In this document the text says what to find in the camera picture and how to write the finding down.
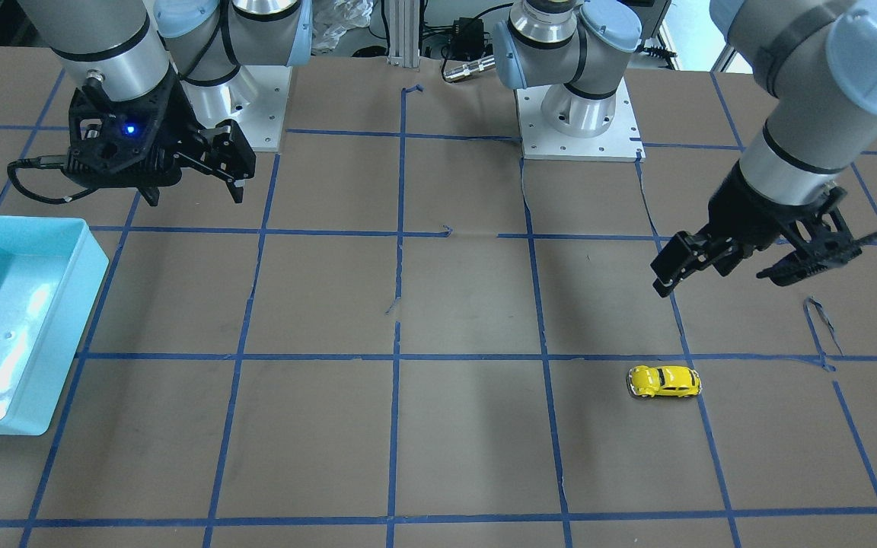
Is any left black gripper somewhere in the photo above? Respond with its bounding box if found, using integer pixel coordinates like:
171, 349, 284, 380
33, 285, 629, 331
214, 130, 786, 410
650, 165, 859, 298

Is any light blue plastic bin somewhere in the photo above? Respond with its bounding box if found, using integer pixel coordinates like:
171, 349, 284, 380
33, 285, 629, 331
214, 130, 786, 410
0, 215, 109, 435

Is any yellow beetle toy car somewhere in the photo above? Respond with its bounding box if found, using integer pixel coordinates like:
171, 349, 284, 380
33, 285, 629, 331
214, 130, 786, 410
626, 365, 702, 398

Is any aluminium frame post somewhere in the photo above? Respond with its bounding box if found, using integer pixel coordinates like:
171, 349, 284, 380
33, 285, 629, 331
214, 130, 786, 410
382, 0, 423, 71

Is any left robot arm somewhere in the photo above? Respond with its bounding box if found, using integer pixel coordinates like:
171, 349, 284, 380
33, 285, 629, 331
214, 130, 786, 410
492, 1, 877, 296

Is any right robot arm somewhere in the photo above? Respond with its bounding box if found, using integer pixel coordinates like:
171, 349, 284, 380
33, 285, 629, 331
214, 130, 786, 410
7, 1, 313, 207

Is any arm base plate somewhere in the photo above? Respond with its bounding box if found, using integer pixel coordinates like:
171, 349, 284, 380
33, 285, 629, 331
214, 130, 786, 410
515, 80, 646, 162
181, 65, 293, 152

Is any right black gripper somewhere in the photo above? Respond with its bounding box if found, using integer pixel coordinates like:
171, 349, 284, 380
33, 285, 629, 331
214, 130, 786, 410
63, 67, 257, 207

